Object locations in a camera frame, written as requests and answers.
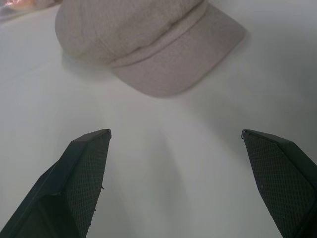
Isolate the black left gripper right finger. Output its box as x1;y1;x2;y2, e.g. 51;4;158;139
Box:
241;128;317;238

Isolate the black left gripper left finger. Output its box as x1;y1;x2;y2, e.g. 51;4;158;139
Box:
0;128;112;238

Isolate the beige knitted peaked cap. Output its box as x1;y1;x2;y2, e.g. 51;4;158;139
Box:
54;0;248;99

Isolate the pink translucent plastic bag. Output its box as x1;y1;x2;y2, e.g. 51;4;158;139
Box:
0;0;61;25

